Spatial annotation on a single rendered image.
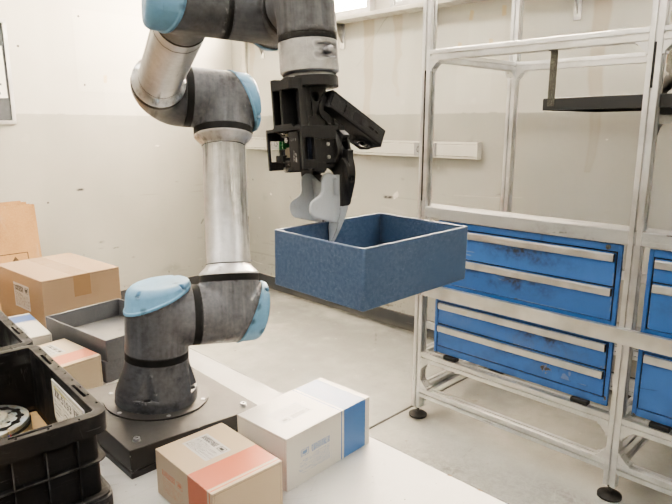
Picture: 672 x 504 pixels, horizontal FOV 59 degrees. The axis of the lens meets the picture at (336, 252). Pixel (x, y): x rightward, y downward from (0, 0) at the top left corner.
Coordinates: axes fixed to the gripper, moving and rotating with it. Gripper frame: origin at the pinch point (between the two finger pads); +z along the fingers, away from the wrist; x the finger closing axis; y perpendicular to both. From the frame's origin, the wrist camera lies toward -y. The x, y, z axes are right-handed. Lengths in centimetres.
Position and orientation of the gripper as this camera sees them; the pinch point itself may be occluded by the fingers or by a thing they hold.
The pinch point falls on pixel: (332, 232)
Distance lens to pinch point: 80.1
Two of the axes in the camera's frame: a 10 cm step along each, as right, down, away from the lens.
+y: -7.3, 1.5, -6.7
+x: 6.8, 0.7, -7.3
